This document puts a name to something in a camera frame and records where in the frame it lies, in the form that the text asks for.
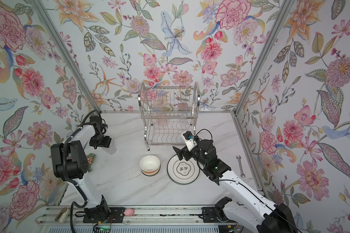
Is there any clear faceted glass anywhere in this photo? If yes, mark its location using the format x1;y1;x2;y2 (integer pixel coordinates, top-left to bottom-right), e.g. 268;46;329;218
104;139;117;154

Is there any white plate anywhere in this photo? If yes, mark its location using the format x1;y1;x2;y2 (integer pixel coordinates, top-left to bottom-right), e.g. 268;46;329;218
167;155;200;185

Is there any orange white bowl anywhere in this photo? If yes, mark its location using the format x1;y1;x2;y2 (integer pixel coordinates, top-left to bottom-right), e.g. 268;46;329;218
139;155;160;176

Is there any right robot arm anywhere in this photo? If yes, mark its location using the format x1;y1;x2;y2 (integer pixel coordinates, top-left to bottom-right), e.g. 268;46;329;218
173;136;300;233

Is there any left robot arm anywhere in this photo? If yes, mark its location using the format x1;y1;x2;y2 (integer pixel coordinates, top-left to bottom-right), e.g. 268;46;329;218
51;114;112;222

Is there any two-tier metal dish rack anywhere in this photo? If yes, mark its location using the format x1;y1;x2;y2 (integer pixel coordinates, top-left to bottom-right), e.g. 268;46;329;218
138;82;201;150

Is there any green snack packet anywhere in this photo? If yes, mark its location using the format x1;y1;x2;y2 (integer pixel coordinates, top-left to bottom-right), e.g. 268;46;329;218
87;153;96;172

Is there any pink rimmed glass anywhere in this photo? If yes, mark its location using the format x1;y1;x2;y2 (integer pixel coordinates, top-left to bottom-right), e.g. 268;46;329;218
157;117;169;129

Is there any metal wrench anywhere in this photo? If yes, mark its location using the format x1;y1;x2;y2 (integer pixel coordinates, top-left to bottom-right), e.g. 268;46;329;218
236;155;246;179

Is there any pink small toy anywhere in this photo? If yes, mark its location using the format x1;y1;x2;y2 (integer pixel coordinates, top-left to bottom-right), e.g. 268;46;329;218
124;208;135;216

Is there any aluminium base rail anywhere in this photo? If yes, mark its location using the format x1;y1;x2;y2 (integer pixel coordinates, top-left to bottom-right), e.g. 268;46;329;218
34;203;286;233

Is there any beige object on rail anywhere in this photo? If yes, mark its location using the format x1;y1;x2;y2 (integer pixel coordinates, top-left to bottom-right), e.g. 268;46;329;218
54;207;70;223

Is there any aluminium corner frame post left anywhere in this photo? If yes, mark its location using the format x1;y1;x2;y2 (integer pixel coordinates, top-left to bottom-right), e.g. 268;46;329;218
29;0;101;112

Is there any aluminium corner frame post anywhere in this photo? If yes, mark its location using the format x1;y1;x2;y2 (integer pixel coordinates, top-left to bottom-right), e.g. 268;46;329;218
29;0;101;112
234;1;293;117

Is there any aluminium corner frame post right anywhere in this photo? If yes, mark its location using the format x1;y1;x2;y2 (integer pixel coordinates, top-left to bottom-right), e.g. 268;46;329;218
234;1;293;117

